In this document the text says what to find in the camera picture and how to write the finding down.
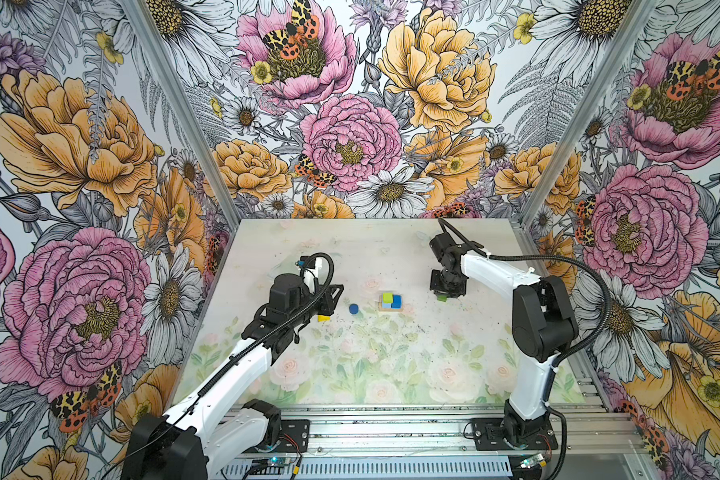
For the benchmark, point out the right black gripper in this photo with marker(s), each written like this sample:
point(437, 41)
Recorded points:
point(434, 285)

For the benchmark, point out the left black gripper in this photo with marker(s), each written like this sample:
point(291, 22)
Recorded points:
point(325, 294)

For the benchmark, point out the natural wood plank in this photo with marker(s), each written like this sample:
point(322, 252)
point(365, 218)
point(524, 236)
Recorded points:
point(389, 310)

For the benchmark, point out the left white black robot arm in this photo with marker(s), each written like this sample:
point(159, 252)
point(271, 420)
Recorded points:
point(194, 439)

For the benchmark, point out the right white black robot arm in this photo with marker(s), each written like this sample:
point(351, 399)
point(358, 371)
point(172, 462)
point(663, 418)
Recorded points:
point(543, 327)

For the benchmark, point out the left green circuit board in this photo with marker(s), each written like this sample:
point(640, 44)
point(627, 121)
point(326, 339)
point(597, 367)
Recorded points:
point(281, 465)

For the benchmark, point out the green circuit board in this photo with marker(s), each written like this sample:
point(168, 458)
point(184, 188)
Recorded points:
point(531, 462)
point(281, 465)

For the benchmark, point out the right green circuit board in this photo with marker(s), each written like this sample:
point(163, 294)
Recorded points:
point(531, 462)

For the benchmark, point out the aluminium mounting rail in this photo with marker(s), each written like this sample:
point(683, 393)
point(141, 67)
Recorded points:
point(398, 432)

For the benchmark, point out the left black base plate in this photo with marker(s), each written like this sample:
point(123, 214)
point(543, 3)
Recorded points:
point(293, 437)

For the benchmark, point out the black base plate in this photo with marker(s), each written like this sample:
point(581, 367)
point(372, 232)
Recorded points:
point(507, 434)
point(293, 437)

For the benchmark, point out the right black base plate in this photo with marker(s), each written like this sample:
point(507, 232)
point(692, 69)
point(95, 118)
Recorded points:
point(507, 434)

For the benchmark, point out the white vented cable duct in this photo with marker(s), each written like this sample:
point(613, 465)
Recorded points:
point(439, 467)

